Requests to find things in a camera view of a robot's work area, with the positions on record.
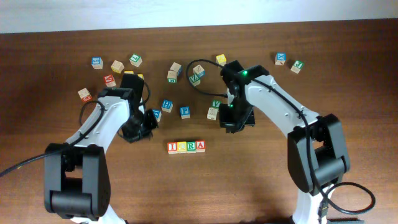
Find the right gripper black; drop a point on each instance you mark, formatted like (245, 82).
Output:
(231, 124)

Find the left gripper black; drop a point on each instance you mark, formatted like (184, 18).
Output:
(132, 135)

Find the red I block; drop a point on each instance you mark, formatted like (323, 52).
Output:
(172, 147)

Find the yellow C block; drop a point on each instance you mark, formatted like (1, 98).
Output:
(182, 147)

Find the red A block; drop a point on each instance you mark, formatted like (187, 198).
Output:
(200, 146)

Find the green R block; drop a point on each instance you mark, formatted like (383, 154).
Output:
(191, 147)

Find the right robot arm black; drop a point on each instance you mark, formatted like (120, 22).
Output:
(317, 153)

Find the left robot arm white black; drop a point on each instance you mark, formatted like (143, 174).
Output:
(76, 178)

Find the blue block lower centre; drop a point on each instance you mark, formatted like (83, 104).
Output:
(157, 114)

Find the green V block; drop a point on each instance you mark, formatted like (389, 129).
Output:
(215, 104)

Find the white wooden X block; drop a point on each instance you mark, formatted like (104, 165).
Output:
(212, 113)

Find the blue H block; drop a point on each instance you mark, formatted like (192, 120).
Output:
(167, 106)

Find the blue P block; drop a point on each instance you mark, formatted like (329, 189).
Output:
(185, 112)

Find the yellow block right pair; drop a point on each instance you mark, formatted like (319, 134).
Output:
(141, 76)

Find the yellow block pair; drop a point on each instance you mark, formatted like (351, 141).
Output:
(141, 76)
(128, 72)

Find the red K block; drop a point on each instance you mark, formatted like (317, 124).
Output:
(109, 81)

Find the yellow block left pair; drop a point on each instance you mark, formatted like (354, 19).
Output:
(128, 72)

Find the green Z block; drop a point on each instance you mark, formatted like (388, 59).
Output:
(194, 80)

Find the yellow block top centre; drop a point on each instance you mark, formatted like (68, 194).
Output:
(221, 59)

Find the wooden block green side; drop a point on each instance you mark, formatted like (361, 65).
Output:
(172, 76)

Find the wooden block blue side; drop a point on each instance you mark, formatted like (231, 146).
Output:
(199, 71)

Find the plain wooden block top left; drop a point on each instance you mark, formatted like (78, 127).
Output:
(117, 66)

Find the wooden block red side left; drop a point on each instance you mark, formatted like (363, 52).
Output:
(84, 95)

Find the green L block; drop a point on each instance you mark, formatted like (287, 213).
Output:
(135, 60)

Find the blue X block far right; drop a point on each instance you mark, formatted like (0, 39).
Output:
(280, 58)

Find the green J block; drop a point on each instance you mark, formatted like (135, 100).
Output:
(297, 66)

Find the blue S block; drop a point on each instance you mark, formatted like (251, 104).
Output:
(97, 62)

